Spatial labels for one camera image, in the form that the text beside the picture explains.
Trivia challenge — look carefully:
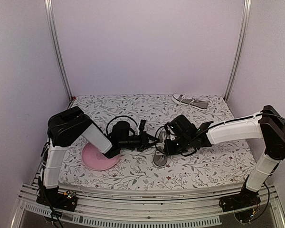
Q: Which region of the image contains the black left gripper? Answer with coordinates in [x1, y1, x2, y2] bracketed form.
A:
[120, 132, 160, 152]

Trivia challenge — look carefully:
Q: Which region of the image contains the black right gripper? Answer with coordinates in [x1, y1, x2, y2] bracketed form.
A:
[163, 136, 192, 157]

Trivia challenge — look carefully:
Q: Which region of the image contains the grey sneaker with red sole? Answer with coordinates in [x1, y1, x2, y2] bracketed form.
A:
[153, 129, 168, 168]

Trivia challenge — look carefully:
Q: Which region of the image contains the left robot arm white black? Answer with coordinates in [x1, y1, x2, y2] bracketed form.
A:
[37, 106, 159, 213]

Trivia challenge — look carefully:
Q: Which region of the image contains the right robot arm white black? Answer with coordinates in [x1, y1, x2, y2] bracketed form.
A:
[162, 105, 285, 212]

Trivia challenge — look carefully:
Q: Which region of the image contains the floral patterned table mat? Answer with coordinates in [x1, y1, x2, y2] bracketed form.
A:
[58, 94, 256, 191]

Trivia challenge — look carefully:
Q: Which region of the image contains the pink plastic plate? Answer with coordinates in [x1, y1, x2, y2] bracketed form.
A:
[81, 143, 121, 171]

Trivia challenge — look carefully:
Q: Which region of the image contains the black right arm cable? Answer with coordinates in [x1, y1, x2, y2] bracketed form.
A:
[155, 123, 200, 157]

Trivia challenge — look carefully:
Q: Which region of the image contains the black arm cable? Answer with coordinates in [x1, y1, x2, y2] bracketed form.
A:
[105, 115, 138, 135]
[155, 123, 200, 157]

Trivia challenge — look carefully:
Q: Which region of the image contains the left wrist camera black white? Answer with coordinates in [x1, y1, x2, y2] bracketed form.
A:
[137, 120, 147, 140]

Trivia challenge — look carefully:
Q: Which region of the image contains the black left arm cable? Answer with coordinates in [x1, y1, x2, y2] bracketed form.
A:
[105, 115, 138, 135]

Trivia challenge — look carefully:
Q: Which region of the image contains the aluminium front rail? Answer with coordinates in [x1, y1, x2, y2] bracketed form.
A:
[9, 184, 285, 228]

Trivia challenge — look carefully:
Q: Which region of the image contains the right aluminium frame post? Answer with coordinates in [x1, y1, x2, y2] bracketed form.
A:
[223, 0, 252, 103]

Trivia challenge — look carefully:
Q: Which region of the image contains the aluminium frame post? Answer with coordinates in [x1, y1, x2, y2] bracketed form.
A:
[44, 0, 73, 102]
[223, 0, 252, 103]

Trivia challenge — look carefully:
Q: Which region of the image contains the left aluminium frame post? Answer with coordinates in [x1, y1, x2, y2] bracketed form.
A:
[44, 0, 73, 102]

